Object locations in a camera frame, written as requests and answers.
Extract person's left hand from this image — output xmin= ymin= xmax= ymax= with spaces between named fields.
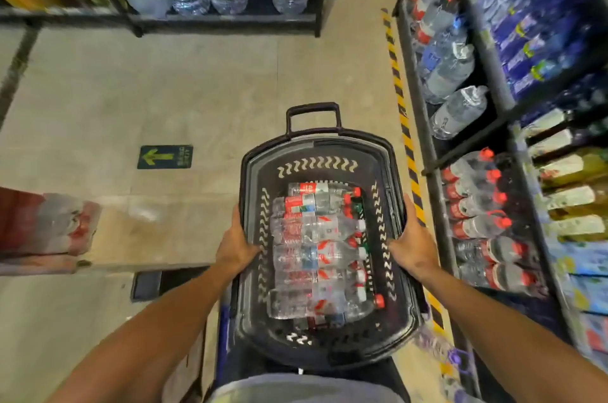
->
xmin=216 ymin=204 xmax=262 ymax=283

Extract person's right hand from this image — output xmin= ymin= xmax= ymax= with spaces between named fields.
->
xmin=387 ymin=193 xmax=440 ymax=283

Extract black shopping basket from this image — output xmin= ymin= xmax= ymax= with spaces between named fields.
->
xmin=235 ymin=102 xmax=426 ymax=370

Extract black opposite shelf unit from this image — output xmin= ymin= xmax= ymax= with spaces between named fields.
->
xmin=393 ymin=0 xmax=608 ymax=403

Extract person's right forearm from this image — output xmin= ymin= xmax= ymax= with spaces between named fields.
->
xmin=410 ymin=260 xmax=608 ymax=403

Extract person's left forearm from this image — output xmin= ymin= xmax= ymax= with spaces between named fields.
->
xmin=47 ymin=260 xmax=243 ymax=403

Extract large white cap water bottle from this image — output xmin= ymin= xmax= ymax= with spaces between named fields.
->
xmin=429 ymin=84 xmax=490 ymax=141
xmin=421 ymin=43 xmax=477 ymax=105

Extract person's light grey shirt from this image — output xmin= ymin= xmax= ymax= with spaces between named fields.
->
xmin=206 ymin=371 xmax=407 ymax=403

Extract large blue cap water bottle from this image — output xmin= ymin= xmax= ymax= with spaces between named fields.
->
xmin=417 ymin=17 xmax=471 ymax=81

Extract rows of blue label water bottles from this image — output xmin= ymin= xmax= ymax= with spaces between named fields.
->
xmin=451 ymin=0 xmax=608 ymax=100

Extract row of pale label tea bottles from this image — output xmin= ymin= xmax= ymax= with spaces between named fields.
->
xmin=520 ymin=105 xmax=608 ymax=245

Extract stack of blue drink packs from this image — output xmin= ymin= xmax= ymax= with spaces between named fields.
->
xmin=546 ymin=238 xmax=608 ymax=366

